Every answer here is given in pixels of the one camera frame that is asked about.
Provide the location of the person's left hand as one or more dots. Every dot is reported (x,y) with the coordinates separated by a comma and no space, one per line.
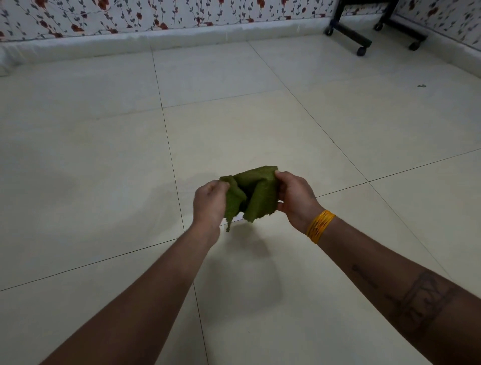
(208,207)

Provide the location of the person's right hand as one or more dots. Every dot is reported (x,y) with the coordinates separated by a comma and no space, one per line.
(298,203)

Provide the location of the green cleaning cloth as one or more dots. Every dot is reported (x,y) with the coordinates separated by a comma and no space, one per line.
(259,191)

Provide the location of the person's right forearm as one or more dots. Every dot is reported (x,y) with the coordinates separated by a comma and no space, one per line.
(406,285)

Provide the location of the person's left forearm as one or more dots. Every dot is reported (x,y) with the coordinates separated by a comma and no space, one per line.
(142,308)

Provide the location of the yellow thread wristband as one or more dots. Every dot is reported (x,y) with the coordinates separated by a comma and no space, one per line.
(320,225)

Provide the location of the black chair base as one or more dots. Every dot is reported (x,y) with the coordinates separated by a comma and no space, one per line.
(349,32)

